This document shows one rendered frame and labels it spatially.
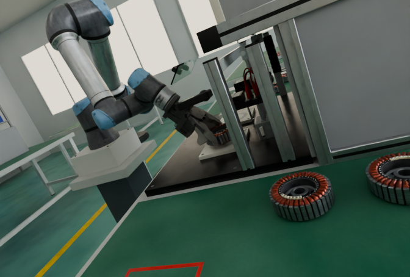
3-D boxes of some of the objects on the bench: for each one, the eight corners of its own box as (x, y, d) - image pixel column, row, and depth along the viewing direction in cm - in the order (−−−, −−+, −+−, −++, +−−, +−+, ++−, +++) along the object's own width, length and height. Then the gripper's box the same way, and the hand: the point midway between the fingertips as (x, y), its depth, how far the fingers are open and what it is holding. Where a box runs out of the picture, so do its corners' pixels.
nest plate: (215, 131, 106) (215, 129, 105) (222, 119, 119) (221, 116, 119) (252, 121, 100) (251, 118, 100) (255, 110, 114) (254, 107, 114)
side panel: (320, 166, 60) (277, 24, 52) (318, 160, 62) (277, 24, 54) (476, 136, 50) (453, -45, 42) (465, 130, 53) (443, -41, 45)
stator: (204, 150, 84) (199, 140, 83) (212, 136, 94) (207, 127, 93) (237, 141, 80) (232, 130, 79) (241, 127, 90) (237, 118, 90)
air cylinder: (260, 140, 80) (254, 124, 79) (261, 131, 87) (256, 116, 86) (276, 136, 79) (271, 119, 77) (277, 127, 85) (271, 111, 84)
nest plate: (199, 160, 84) (197, 157, 83) (210, 141, 97) (209, 138, 97) (244, 149, 78) (243, 145, 78) (249, 130, 92) (248, 127, 92)
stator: (288, 182, 58) (284, 168, 57) (343, 188, 50) (338, 171, 49) (263, 216, 51) (257, 199, 50) (322, 229, 42) (316, 210, 42)
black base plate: (147, 197, 78) (143, 190, 77) (202, 122, 136) (201, 118, 135) (313, 163, 62) (311, 155, 61) (296, 94, 120) (294, 90, 119)
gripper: (173, 106, 98) (217, 138, 98) (152, 123, 81) (205, 162, 82) (185, 88, 94) (230, 121, 95) (165, 102, 78) (221, 143, 78)
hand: (222, 134), depth 87 cm, fingers closed on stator, 13 cm apart
